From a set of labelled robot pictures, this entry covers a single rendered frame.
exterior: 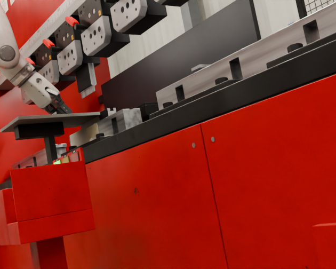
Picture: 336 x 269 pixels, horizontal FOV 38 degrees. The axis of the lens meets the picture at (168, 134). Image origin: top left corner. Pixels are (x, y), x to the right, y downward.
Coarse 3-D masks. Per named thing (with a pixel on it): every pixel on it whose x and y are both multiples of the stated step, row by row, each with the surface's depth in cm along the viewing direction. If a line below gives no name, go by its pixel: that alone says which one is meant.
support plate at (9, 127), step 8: (96, 112) 155; (16, 120) 141; (24, 120) 142; (32, 120) 144; (40, 120) 147; (48, 120) 149; (56, 120) 151; (64, 120) 153; (72, 120) 156; (80, 120) 158; (88, 120) 161; (8, 128) 150
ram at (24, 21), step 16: (16, 0) 202; (32, 0) 188; (48, 0) 176; (64, 0) 165; (80, 0) 156; (16, 16) 203; (32, 16) 189; (48, 16) 177; (64, 16) 166; (16, 32) 204; (32, 32) 190; (48, 32) 178; (32, 48) 191; (0, 80) 226
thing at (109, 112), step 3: (108, 108) 152; (114, 108) 153; (102, 111) 154; (105, 111) 153; (108, 111) 152; (111, 111) 153; (114, 111) 153; (102, 114) 154; (105, 114) 153; (108, 114) 152; (111, 114) 152; (99, 117) 156; (102, 117) 155; (105, 117) 153
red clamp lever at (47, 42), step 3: (45, 39) 171; (48, 39) 172; (45, 42) 170; (48, 42) 169; (51, 42) 170; (48, 45) 168; (51, 45) 168; (54, 45) 169; (51, 48) 165; (54, 48) 166; (57, 48) 166; (60, 48) 168; (51, 51) 166; (54, 51) 166; (57, 51) 167
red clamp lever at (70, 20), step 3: (66, 18) 155; (69, 18) 154; (72, 18) 155; (69, 21) 154; (72, 21) 152; (75, 21) 152; (72, 24) 152; (75, 24) 150; (78, 24) 150; (75, 27) 150; (78, 27) 150; (81, 27) 150; (84, 27) 151; (87, 27) 152
